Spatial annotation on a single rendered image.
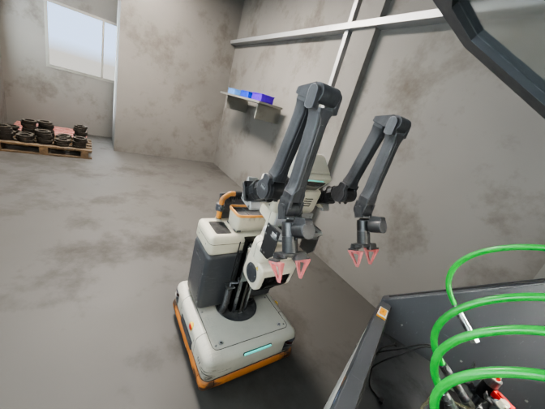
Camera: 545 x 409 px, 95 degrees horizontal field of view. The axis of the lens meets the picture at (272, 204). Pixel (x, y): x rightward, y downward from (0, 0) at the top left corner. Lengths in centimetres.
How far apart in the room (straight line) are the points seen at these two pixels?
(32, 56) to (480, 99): 674
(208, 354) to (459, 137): 231
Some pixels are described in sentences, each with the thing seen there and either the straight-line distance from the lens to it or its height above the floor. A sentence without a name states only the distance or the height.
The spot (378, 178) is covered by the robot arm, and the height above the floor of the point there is 137.
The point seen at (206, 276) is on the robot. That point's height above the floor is 55.
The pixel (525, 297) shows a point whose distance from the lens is 66.
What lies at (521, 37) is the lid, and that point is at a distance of 87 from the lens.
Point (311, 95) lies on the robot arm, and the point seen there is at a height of 158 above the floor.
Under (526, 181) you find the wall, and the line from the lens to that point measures 234.
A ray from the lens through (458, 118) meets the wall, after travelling 253.
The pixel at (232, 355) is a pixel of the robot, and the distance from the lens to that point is 159.
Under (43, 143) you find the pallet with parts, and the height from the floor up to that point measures 16.
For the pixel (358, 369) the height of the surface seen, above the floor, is 95.
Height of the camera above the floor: 151
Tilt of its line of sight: 20 degrees down
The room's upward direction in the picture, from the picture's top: 16 degrees clockwise
